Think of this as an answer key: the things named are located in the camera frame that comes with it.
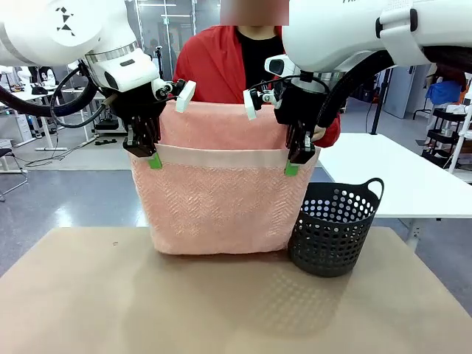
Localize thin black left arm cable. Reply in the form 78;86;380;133
49;64;114;129

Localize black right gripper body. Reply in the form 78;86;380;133
274;81;327;126

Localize white metal rack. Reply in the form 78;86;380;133
448;73;472;174

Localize thick black arm hose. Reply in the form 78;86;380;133
0;60;99;119
316;46;472;129

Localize black perforated plastic basket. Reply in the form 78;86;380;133
287;178;385;278

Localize dark brown hanging coat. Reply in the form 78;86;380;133
429;63;468;91

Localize blue hanging garment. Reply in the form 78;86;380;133
426;80;466;105

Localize large white side table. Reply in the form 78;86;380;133
316;132;472;251

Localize grey door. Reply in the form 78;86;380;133
390;64;426;119

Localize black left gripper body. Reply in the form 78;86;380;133
110;83;167;122

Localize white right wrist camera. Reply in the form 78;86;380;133
243;86;282;121

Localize black office chair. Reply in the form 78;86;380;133
0;147;29;202

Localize thick black right arm hose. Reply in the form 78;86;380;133
316;46;472;129

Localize thick black left arm hose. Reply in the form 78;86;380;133
0;60;99;119

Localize pink towel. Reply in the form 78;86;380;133
128;101;322;256

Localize black trolley cart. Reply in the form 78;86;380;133
422;106;468;159

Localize person in red jacket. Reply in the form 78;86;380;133
172;0;342;148

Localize long white desk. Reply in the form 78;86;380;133
0;85;71;152

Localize white robot workbench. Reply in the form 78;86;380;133
60;86;125;145

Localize black pole stand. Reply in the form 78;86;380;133
369;68;392;136

